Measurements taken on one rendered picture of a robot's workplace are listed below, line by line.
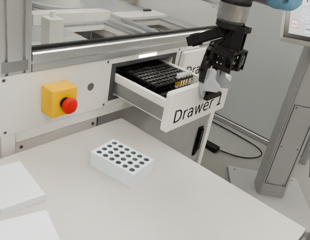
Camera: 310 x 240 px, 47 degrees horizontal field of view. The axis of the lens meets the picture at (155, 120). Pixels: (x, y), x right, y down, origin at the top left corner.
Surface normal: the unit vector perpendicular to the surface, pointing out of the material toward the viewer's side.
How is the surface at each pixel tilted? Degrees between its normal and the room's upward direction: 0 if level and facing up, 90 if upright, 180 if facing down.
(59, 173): 0
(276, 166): 90
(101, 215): 0
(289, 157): 90
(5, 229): 0
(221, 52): 90
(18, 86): 90
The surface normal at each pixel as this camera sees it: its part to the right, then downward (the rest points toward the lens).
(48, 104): -0.65, 0.25
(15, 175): 0.17, -0.87
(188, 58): 0.74, 0.42
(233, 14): -0.22, 0.41
